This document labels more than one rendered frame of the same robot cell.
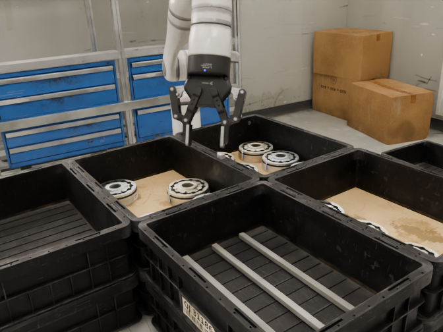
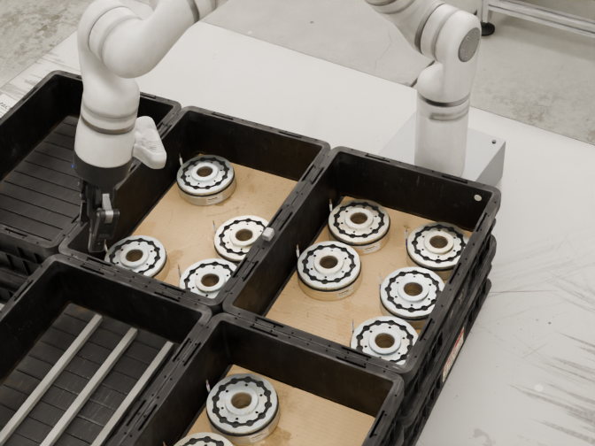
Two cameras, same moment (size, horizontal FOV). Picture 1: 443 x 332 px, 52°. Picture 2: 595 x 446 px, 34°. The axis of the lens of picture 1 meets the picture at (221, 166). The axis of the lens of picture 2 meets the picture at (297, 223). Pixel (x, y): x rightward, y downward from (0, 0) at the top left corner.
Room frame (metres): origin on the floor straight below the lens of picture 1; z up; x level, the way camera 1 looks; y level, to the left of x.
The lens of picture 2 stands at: (0.60, -0.99, 2.02)
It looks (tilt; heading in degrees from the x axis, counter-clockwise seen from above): 45 degrees down; 65
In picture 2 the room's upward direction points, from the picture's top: 6 degrees counter-clockwise
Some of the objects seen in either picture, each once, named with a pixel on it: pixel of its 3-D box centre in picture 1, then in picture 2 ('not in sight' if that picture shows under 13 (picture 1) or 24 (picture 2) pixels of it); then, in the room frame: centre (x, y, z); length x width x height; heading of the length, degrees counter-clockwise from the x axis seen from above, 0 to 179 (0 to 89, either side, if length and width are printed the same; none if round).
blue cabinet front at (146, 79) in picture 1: (182, 93); not in sight; (3.06, 0.24, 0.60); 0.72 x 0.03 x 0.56; 118
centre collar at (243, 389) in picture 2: not in sight; (241, 401); (0.85, -0.21, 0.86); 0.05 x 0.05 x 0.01
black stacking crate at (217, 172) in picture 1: (159, 193); (204, 221); (0.97, 0.15, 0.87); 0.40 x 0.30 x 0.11; 34
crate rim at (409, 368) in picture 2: (259, 143); (367, 251); (1.13, -0.10, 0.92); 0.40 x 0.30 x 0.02; 34
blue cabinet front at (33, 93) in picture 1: (62, 113); not in sight; (2.69, 0.95, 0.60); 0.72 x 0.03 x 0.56; 118
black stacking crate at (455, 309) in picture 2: (259, 161); (368, 273); (1.13, -0.10, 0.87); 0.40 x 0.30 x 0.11; 34
